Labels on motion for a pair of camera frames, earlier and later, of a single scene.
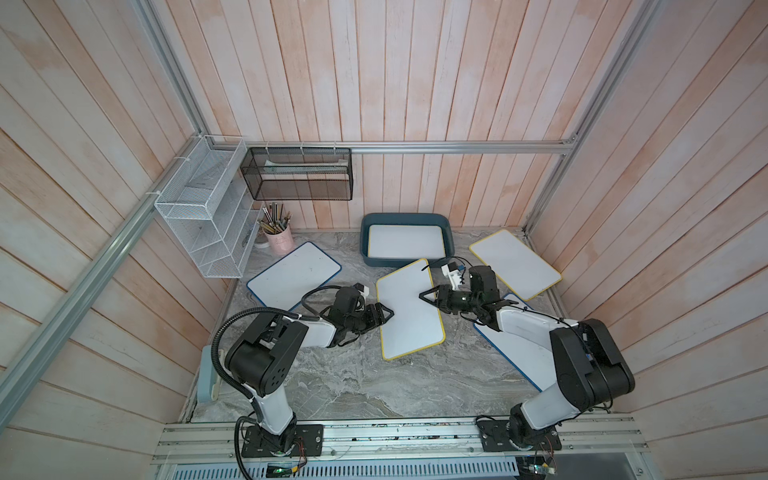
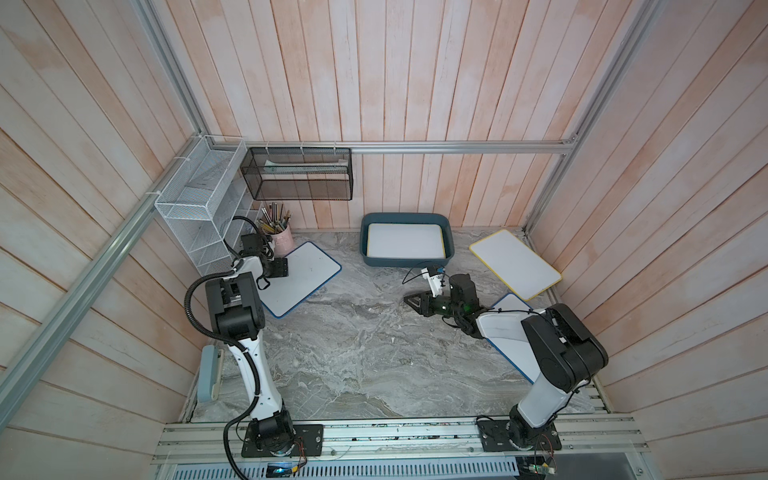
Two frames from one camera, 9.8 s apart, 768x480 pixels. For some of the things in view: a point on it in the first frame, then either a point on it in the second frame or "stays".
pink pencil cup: [280, 244] stays
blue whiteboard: [284, 284] stays
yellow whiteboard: [415, 325] to [405, 240]
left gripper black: [383, 321] to [280, 267]
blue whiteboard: [534, 361] stays
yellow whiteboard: [517, 263] stays
